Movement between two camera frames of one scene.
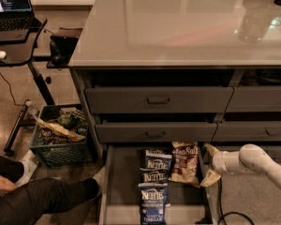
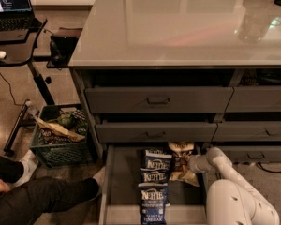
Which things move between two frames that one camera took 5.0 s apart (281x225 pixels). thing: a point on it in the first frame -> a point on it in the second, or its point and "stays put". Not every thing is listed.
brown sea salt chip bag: (185, 163) stays put
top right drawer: (259, 99) stays put
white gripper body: (219, 162) -> (194, 165)
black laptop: (11, 9) stays put
